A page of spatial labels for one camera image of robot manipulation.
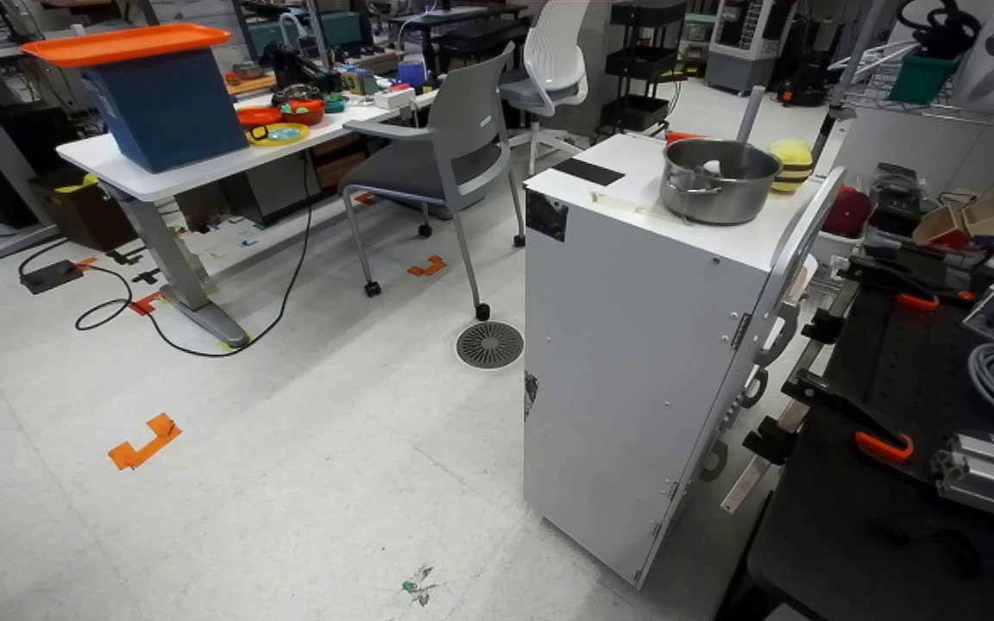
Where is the orange floor tape marker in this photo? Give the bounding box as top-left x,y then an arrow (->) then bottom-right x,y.
106,415 -> 182,470

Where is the orange handled clamp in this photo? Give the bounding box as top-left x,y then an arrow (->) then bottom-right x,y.
778,370 -> 919,470

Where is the black power cable on floor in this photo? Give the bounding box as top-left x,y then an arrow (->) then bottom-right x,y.
72,148 -> 318,361

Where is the grey office chair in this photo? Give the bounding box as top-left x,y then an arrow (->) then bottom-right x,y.
342,46 -> 524,320

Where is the black wire shelf cart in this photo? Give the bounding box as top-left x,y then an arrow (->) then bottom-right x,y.
600,0 -> 687,135

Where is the white desk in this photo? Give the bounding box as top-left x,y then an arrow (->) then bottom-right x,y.
57,91 -> 433,350

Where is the steel cooking pot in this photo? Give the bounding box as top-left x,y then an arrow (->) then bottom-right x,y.
659,139 -> 778,228

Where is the black table with clamps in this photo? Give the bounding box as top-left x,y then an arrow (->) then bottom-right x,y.
714,268 -> 994,621

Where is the yellow sponge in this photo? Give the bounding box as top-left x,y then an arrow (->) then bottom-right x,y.
771,139 -> 813,192

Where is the blue bin with orange lid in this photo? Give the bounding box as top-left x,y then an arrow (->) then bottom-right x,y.
24,21 -> 245,171

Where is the white metal cabinet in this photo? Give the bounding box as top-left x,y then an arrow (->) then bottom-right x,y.
524,135 -> 840,585

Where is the white office chair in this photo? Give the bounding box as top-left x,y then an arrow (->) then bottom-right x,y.
501,0 -> 591,170

